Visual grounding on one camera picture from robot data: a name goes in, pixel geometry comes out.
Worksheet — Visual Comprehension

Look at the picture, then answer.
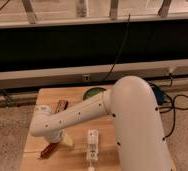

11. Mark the red chili pepper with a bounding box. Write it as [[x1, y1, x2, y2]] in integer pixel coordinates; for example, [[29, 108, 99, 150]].
[[39, 143, 57, 160]]

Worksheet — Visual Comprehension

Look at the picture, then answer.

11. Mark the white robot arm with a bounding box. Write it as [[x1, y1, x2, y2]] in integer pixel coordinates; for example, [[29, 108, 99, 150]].
[[30, 76, 172, 171]]

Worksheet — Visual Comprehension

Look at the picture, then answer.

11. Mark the white power strip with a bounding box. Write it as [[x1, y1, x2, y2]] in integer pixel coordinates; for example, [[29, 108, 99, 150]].
[[86, 129, 99, 162]]

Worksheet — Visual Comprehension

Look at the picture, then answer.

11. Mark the brown chocolate bar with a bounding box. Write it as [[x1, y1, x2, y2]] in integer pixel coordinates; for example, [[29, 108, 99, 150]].
[[55, 100, 68, 113]]

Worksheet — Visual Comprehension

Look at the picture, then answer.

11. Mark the green bowl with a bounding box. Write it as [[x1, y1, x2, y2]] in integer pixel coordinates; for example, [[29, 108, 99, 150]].
[[83, 87, 105, 100]]

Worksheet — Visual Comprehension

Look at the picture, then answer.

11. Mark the black floor cable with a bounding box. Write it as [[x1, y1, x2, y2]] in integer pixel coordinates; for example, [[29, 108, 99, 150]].
[[146, 71, 188, 139]]

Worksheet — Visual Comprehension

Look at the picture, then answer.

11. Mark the black hanging cable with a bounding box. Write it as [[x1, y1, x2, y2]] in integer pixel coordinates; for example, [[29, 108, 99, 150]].
[[101, 13, 132, 83]]

